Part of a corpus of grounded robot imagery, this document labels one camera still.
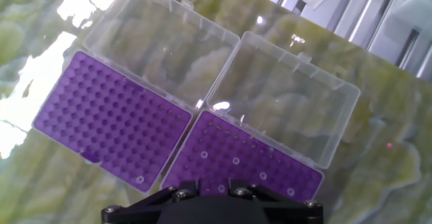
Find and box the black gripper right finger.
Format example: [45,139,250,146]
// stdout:
[229,179,324,224]

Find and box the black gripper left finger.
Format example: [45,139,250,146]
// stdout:
[101,179,200,224]

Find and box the purple pipette tip box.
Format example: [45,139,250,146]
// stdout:
[160,30,361,204]
[32,0,240,194]

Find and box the green marble pattern mat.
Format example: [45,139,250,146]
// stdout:
[0,0,432,224]

